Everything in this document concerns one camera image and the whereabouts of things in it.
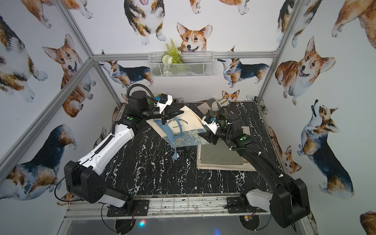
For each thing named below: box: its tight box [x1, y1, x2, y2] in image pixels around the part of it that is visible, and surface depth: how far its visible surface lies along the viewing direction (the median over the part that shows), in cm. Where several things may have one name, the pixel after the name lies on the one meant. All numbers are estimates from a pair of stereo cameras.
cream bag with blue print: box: [145, 105, 211, 161], surface depth 79 cm
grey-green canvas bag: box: [196, 139, 257, 172], surface depth 88 cm
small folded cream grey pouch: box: [196, 97, 230, 116], surface depth 121 cm
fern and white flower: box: [161, 38, 183, 76], surface depth 85 cm
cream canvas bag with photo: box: [196, 144, 258, 172], surface depth 87 cm
